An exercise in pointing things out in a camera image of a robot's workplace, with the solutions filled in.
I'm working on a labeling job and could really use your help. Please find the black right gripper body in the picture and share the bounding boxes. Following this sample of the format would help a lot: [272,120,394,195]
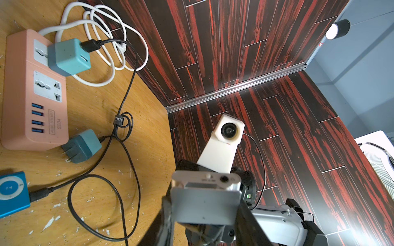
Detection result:
[179,167,257,246]

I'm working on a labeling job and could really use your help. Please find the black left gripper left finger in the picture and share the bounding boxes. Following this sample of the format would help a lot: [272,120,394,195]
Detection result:
[138,196,174,246]

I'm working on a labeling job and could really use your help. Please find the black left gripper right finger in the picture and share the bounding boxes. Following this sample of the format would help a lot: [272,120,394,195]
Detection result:
[234,200,273,246]

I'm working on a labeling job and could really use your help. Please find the grey small mp3 player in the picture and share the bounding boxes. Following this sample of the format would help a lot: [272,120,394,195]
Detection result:
[170,170,242,226]

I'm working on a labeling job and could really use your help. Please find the blue mp3 player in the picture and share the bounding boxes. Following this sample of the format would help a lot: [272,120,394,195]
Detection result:
[0,172,31,218]

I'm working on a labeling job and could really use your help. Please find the teal charger with cable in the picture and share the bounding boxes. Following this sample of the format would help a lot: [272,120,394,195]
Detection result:
[48,39,91,77]

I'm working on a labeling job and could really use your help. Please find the white ceiling air vent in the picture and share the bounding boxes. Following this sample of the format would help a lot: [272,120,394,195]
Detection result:
[355,130,394,199]

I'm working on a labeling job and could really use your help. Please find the white power strip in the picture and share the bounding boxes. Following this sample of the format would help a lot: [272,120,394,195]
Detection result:
[1,29,69,151]

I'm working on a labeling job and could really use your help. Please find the black spotlight lamp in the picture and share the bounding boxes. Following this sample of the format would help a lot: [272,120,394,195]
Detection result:
[325,19,351,40]

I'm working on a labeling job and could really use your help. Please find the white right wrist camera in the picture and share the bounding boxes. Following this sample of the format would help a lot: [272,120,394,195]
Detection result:
[197,114,245,173]

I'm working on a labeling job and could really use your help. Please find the aluminium right corner post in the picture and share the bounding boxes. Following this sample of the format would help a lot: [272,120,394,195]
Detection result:
[165,63,307,114]

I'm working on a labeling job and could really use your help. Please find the white power strip cable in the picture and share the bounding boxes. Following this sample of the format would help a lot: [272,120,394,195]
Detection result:
[38,1,150,88]

